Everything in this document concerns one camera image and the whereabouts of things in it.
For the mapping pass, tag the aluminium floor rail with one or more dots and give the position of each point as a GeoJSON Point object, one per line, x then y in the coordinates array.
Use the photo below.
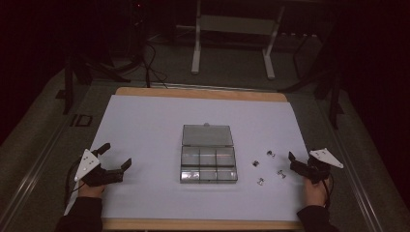
{"type": "Point", "coordinates": [359, 187]}
{"type": "Point", "coordinates": [32, 174]}

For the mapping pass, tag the small metal fastener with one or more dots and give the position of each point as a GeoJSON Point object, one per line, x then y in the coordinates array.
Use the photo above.
{"type": "Point", "coordinates": [260, 181]}
{"type": "Point", "coordinates": [256, 163]}
{"type": "Point", "coordinates": [282, 174]}
{"type": "Point", "coordinates": [270, 153]}

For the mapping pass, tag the person's right hand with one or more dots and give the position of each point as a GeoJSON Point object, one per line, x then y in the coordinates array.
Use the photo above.
{"type": "Point", "coordinates": [314, 193]}

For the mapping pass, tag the black metal stand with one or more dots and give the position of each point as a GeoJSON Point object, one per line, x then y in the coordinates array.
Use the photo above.
{"type": "Point", "coordinates": [68, 90]}
{"type": "Point", "coordinates": [335, 103]}

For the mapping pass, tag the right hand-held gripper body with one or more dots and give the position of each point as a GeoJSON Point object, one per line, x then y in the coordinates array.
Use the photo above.
{"type": "Point", "coordinates": [319, 167]}

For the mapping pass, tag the person's left hand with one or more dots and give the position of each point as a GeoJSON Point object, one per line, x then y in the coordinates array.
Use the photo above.
{"type": "Point", "coordinates": [91, 190]}

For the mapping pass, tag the dark equipment tower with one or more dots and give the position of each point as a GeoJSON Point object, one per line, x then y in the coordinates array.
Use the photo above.
{"type": "Point", "coordinates": [138, 19]}

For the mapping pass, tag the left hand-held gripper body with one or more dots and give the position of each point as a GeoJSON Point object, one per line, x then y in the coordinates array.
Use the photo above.
{"type": "Point", "coordinates": [87, 163]}

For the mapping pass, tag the white table mat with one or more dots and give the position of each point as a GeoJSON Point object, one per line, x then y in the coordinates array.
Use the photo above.
{"type": "Point", "coordinates": [145, 135]}

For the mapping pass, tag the clear plastic compartment box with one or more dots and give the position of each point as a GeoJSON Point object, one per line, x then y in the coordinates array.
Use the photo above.
{"type": "Point", "coordinates": [208, 158]}

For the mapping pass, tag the white metal stand frame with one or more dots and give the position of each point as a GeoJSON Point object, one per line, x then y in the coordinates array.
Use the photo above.
{"type": "Point", "coordinates": [196, 48]}

